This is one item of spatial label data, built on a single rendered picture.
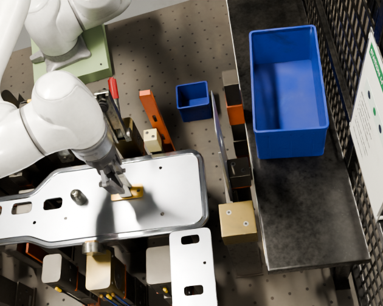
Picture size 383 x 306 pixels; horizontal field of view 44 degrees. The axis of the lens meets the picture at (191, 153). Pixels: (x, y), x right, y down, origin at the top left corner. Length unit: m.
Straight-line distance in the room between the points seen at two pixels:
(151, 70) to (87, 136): 0.95
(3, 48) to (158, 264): 0.59
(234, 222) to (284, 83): 0.42
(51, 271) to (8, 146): 0.44
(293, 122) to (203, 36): 0.77
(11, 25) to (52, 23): 0.70
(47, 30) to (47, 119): 0.93
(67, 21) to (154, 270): 0.98
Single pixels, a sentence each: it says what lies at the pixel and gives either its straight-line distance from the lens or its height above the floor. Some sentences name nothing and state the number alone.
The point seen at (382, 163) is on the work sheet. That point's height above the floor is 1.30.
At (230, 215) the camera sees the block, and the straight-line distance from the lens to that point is 1.09.
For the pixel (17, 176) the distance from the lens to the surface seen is 1.40.
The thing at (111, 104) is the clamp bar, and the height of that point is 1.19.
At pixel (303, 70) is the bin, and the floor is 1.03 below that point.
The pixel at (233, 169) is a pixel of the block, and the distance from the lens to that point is 1.11.
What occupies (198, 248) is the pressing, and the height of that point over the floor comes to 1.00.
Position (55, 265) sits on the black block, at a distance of 1.24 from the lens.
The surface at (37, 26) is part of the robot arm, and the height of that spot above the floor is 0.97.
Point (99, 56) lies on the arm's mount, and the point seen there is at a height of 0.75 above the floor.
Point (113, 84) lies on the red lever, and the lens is 1.24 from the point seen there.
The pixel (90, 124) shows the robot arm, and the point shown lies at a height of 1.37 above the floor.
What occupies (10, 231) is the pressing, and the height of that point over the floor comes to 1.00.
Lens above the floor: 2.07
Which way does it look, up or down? 59 degrees down
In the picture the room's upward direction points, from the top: 19 degrees counter-clockwise
